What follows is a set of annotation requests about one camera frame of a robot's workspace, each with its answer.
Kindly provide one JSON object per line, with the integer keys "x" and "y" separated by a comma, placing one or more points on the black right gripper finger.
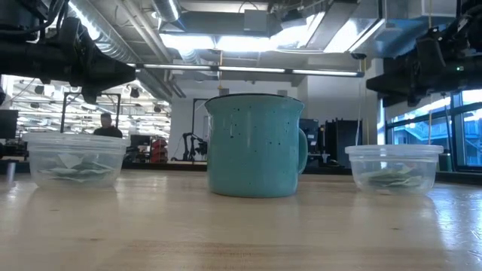
{"x": 395, "y": 69}
{"x": 391, "y": 86}

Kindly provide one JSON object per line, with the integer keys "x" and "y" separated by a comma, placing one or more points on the ribbed silver air duct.
{"x": 109, "y": 37}

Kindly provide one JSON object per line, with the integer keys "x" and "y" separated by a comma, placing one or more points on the black equipment cabinet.
{"x": 340, "y": 143}

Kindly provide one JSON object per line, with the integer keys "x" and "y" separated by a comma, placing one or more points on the green white sweetener packet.
{"x": 395, "y": 183}
{"x": 79, "y": 174}
{"x": 399, "y": 172}
{"x": 69, "y": 160}

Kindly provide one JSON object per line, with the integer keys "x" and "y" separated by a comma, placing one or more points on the dark window frame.
{"x": 453, "y": 131}

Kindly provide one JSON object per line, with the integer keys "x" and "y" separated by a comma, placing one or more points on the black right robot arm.
{"x": 472, "y": 56}

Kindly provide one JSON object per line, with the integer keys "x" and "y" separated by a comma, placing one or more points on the dark blue machine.
{"x": 312, "y": 130}

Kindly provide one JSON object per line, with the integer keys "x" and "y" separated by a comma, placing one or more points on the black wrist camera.
{"x": 71, "y": 29}
{"x": 431, "y": 49}

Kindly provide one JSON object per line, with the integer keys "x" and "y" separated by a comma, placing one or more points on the black metal frame stand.
{"x": 119, "y": 109}

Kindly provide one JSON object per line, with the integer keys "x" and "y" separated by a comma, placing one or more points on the black computer monitor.
{"x": 8, "y": 124}

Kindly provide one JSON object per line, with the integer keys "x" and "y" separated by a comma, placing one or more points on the clear round plastic bin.
{"x": 45, "y": 145}
{"x": 393, "y": 156}

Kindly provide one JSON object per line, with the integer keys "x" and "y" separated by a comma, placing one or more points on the green waste bin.
{"x": 445, "y": 162}

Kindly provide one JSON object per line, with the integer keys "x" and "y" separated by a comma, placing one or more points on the large rectangular metal duct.
{"x": 376, "y": 26}

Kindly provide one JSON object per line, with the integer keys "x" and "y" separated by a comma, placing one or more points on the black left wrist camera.
{"x": 71, "y": 29}

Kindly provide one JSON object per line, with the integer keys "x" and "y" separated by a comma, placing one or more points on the long white light bar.
{"x": 248, "y": 69}

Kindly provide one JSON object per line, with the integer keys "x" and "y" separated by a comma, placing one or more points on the teal speckled enamel mug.
{"x": 256, "y": 150}

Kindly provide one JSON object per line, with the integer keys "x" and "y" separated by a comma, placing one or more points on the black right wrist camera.
{"x": 431, "y": 49}

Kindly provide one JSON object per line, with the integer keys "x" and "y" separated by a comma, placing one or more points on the silver round air duct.
{"x": 167, "y": 9}

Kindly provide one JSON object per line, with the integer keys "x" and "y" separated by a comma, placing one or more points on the red parts bins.
{"x": 159, "y": 150}

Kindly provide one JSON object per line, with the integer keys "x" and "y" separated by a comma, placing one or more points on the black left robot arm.
{"x": 22, "y": 60}

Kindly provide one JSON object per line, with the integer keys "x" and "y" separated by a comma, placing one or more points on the person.
{"x": 107, "y": 130}

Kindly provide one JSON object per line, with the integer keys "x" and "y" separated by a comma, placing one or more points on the black background robot arm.
{"x": 196, "y": 147}

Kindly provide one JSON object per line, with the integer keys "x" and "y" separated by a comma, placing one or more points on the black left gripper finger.
{"x": 109, "y": 71}
{"x": 113, "y": 87}

